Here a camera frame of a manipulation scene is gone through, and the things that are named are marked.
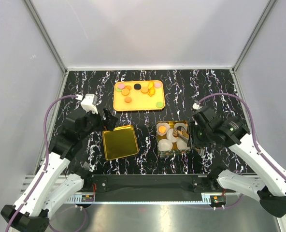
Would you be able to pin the pink round cookie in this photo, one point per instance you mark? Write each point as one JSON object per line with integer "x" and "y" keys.
{"x": 157, "y": 85}
{"x": 121, "y": 86}

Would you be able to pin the gold tin lid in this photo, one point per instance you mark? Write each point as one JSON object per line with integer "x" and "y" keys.
{"x": 120, "y": 143}

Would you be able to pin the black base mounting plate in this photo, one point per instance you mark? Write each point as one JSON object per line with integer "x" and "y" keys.
{"x": 191, "y": 182}

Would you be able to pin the yellow plastic tray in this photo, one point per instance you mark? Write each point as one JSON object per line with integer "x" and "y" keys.
{"x": 140, "y": 101}

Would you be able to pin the pink round cookie right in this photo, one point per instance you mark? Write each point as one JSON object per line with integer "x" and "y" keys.
{"x": 157, "y": 85}

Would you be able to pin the yellow star cookie lower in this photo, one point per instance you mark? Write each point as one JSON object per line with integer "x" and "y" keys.
{"x": 151, "y": 91}

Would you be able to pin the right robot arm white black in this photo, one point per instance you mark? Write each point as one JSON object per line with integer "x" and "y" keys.
{"x": 270, "y": 189}

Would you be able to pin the right electronics board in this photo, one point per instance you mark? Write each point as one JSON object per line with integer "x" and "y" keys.
{"x": 217, "y": 199}

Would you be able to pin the yellow star cookie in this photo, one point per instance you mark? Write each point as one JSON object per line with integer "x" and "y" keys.
{"x": 151, "y": 91}
{"x": 151, "y": 84}

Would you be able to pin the yellow star cookie upper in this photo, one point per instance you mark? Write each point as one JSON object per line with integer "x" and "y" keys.
{"x": 151, "y": 84}

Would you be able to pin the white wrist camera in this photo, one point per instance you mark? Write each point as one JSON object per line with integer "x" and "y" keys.
{"x": 195, "y": 106}
{"x": 88, "y": 102}

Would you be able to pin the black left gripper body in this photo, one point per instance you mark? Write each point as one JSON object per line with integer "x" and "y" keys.
{"x": 95, "y": 123}

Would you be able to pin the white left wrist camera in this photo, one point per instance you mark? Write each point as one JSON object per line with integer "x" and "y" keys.
{"x": 88, "y": 102}

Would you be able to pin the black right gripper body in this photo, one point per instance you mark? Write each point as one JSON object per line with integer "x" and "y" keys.
{"x": 199, "y": 137}

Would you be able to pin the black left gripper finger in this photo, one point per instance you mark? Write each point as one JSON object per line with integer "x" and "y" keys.
{"x": 108, "y": 125}
{"x": 109, "y": 117}

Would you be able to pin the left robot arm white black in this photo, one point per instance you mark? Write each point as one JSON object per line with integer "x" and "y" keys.
{"x": 36, "y": 206}

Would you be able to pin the white paper cup top-left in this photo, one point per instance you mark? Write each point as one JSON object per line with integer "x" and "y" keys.
{"x": 164, "y": 124}

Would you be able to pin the green round cookie right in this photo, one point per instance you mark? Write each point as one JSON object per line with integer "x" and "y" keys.
{"x": 159, "y": 104}

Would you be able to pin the white paper cup bottom-right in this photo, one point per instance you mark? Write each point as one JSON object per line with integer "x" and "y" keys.
{"x": 182, "y": 145}

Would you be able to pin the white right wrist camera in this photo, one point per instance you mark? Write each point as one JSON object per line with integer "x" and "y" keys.
{"x": 195, "y": 106}

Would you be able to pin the orange scalloped cookie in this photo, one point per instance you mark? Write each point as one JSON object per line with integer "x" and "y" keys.
{"x": 162, "y": 129}

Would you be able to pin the left electronics board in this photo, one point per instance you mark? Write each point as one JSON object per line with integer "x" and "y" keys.
{"x": 87, "y": 198}

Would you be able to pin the white paper cup bottom-left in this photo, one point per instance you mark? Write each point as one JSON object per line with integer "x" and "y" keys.
{"x": 165, "y": 145}

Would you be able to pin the gold square cookie tin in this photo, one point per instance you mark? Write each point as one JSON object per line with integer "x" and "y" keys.
{"x": 174, "y": 150}

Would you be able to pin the white paper cup centre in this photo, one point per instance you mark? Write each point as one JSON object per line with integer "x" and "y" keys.
{"x": 171, "y": 137}

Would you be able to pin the electronics board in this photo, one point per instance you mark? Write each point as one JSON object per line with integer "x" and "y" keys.
{"x": 217, "y": 199}
{"x": 87, "y": 198}

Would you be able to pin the pink round cookie left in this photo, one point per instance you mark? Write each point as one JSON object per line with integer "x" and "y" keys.
{"x": 121, "y": 86}

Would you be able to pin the white paper cup top-right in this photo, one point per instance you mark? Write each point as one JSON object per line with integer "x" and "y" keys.
{"x": 182, "y": 124}

